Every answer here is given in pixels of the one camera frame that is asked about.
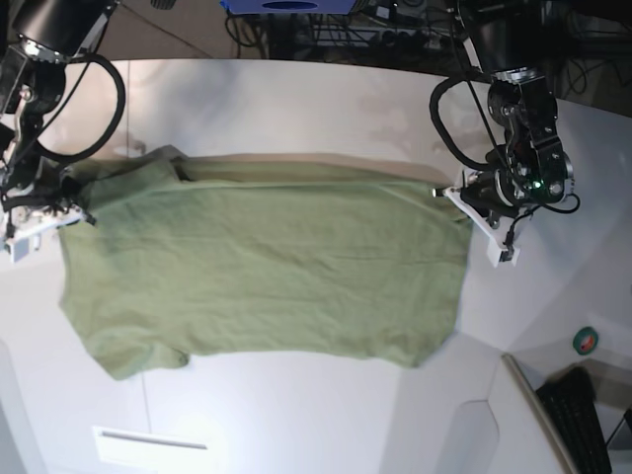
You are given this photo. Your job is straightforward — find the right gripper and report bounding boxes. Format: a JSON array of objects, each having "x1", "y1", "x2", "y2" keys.
[{"x1": 1, "y1": 162, "x2": 92, "y2": 227}]

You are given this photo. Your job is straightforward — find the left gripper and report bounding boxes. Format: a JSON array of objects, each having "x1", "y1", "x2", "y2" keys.
[{"x1": 459, "y1": 170, "x2": 521, "y2": 222}]

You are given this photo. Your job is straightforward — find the green t-shirt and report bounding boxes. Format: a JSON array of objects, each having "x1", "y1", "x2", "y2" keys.
[{"x1": 59, "y1": 147, "x2": 472, "y2": 380}]

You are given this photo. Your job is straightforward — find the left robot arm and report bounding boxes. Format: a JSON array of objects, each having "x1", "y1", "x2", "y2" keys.
[{"x1": 429, "y1": 1, "x2": 574, "y2": 220}]

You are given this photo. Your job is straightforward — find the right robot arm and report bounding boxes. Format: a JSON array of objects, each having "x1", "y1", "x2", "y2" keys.
[{"x1": 1, "y1": 1, "x2": 126, "y2": 234}]

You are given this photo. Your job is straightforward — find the power strip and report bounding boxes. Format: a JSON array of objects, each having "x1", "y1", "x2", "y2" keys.
[{"x1": 378, "y1": 30, "x2": 451, "y2": 52}]

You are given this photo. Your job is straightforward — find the green tape roll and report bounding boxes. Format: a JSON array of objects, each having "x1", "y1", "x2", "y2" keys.
[{"x1": 572, "y1": 326, "x2": 599, "y2": 356}]

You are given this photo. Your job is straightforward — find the black keyboard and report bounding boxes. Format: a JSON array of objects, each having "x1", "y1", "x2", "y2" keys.
[{"x1": 536, "y1": 366, "x2": 612, "y2": 474}]

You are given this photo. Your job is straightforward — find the blue box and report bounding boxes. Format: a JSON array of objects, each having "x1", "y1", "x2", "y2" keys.
[{"x1": 220, "y1": 0, "x2": 356, "y2": 15}]

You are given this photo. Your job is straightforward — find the white slotted plate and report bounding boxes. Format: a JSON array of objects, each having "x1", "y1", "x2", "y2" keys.
[{"x1": 94, "y1": 427, "x2": 214, "y2": 473}]

